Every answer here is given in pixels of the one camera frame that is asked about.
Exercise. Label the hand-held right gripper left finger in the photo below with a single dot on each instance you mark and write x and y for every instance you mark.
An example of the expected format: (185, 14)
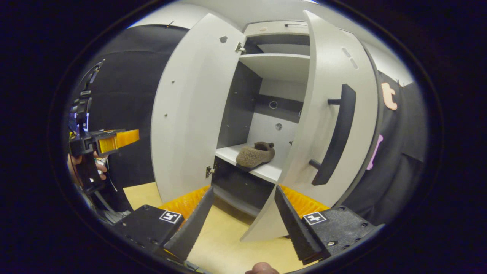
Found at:
(194, 224)

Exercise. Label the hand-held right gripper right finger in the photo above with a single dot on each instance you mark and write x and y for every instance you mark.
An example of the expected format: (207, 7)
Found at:
(295, 228)

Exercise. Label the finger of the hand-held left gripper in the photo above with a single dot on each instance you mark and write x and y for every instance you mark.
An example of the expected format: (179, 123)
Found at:
(121, 139)

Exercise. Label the white cabinet drawer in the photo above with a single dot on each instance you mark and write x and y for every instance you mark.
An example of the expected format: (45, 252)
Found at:
(266, 28)

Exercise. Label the brown fuzzy shoe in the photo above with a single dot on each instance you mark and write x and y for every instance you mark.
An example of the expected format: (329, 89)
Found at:
(253, 158)

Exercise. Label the white cabinet door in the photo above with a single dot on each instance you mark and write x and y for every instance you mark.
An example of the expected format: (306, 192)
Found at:
(335, 68)
(190, 114)

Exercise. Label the metal door hinge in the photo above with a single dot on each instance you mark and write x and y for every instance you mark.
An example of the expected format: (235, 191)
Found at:
(240, 47)
(210, 171)

